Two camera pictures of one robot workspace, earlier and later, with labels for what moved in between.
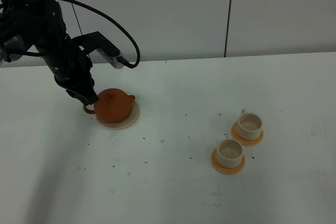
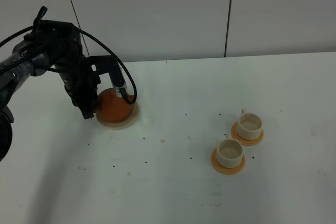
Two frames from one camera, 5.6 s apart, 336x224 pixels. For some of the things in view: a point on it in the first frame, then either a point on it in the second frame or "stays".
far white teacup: x=249 y=126 stays
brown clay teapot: x=112 y=106 stays
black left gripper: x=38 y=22 to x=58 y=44
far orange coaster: x=238 y=138 stays
